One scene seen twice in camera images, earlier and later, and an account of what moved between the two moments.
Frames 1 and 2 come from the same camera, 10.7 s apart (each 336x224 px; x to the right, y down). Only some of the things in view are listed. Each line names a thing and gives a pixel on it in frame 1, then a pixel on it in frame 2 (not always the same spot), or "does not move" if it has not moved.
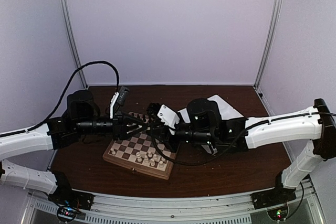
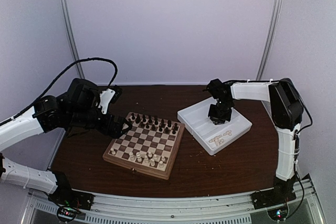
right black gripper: [163, 132] → [214, 117]
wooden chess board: [139, 152] does not move
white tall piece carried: [138, 159] does not move
